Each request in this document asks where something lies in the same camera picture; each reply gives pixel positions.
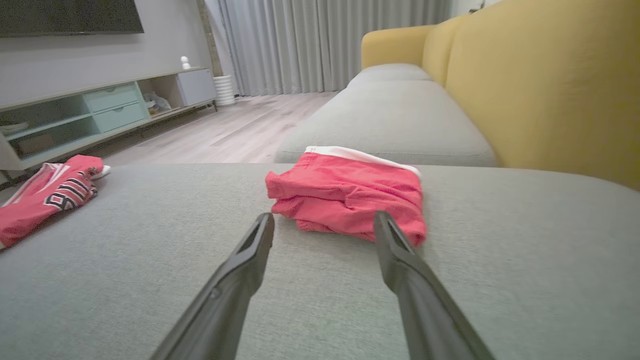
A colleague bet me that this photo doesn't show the red shorts with white waistband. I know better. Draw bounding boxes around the red shorts with white waistband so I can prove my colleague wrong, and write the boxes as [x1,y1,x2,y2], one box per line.
[265,145,428,247]

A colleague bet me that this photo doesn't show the grey plush toy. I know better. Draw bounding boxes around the grey plush toy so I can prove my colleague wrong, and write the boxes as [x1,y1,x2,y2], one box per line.
[144,91,172,114]

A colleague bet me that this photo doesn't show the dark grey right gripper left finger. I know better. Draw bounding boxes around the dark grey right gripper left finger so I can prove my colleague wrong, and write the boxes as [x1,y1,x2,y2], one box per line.
[150,212,275,360]

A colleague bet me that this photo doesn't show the grey pleated curtain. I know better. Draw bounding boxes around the grey pleated curtain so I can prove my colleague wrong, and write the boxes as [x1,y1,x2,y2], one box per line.
[204,0,453,97]

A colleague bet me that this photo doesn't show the mint and white TV cabinet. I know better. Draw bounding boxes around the mint and white TV cabinet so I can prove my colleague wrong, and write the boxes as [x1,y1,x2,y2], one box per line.
[0,67,218,172]

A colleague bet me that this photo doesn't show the yellow sofa armrest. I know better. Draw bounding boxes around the yellow sofa armrest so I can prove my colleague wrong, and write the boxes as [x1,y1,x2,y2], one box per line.
[361,25,437,70]

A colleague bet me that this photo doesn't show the white ribbed vase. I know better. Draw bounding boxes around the white ribbed vase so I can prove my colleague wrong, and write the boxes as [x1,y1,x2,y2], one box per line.
[213,75,237,107]

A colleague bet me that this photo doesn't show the black flat TV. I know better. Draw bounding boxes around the black flat TV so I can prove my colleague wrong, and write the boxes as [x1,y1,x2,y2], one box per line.
[0,0,145,39]

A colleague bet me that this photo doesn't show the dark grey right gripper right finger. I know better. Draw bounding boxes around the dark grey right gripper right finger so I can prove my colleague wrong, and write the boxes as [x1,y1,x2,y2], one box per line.
[373,210,496,360]

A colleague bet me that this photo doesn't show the red and white basketball jersey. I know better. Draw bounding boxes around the red and white basketball jersey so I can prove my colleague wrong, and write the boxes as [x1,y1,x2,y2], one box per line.
[0,154,111,249]

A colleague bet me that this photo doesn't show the grey sofa seat cushion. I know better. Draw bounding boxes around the grey sofa seat cushion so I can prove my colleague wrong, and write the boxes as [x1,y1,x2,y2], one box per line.
[347,63,434,89]
[274,80,499,167]

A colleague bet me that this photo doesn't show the yellow sofa backrest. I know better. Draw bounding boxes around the yellow sofa backrest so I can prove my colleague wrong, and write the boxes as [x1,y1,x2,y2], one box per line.
[422,0,640,191]

